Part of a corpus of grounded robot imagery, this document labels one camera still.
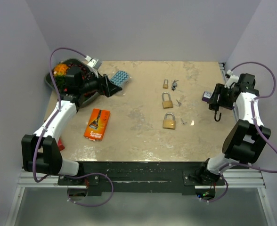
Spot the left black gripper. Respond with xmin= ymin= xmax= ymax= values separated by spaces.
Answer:
xmin=79 ymin=68 xmax=122 ymax=97

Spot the small brass padlock with keys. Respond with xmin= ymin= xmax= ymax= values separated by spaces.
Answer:
xmin=163 ymin=79 xmax=169 ymax=89

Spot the long shackle brass padlock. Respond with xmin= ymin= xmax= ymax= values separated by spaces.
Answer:
xmin=162 ymin=92 xmax=173 ymax=109

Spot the short shackle brass padlock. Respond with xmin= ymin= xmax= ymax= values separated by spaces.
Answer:
xmin=163 ymin=113 xmax=176 ymax=129

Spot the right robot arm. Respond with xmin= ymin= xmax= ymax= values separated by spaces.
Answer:
xmin=195 ymin=71 xmax=271 ymax=185

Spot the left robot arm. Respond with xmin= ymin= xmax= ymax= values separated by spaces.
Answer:
xmin=21 ymin=66 xmax=122 ymax=185

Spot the blue zigzag sponge pack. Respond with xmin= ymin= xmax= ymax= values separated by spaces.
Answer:
xmin=110 ymin=70 xmax=130 ymax=89

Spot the purple white box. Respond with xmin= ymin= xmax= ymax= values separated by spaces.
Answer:
xmin=202 ymin=91 xmax=235 ymax=110

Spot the grey fruit tray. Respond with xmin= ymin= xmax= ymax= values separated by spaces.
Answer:
xmin=44 ymin=58 xmax=99 ymax=107

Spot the orange razor box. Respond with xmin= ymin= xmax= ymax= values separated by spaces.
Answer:
xmin=83 ymin=108 xmax=111 ymax=141

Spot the dark grape bunch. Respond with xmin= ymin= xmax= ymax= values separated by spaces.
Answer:
xmin=67 ymin=63 xmax=87 ymax=73

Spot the orange flower ball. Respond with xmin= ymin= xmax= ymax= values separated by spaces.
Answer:
xmin=53 ymin=64 xmax=69 ymax=76

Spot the red small box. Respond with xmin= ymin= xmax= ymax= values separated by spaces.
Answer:
xmin=57 ymin=139 xmax=65 ymax=151

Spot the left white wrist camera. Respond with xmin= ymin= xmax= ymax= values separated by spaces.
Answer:
xmin=85 ymin=56 xmax=102 ymax=70

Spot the panda keychain with keys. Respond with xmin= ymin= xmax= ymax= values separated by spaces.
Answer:
xmin=171 ymin=80 xmax=178 ymax=91

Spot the aluminium frame rail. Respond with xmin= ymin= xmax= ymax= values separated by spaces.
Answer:
xmin=24 ymin=61 xmax=264 ymax=190

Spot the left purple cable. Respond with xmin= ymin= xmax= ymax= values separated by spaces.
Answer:
xmin=32 ymin=47 xmax=114 ymax=208

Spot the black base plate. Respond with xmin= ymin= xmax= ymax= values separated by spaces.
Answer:
xmin=58 ymin=161 xmax=225 ymax=196

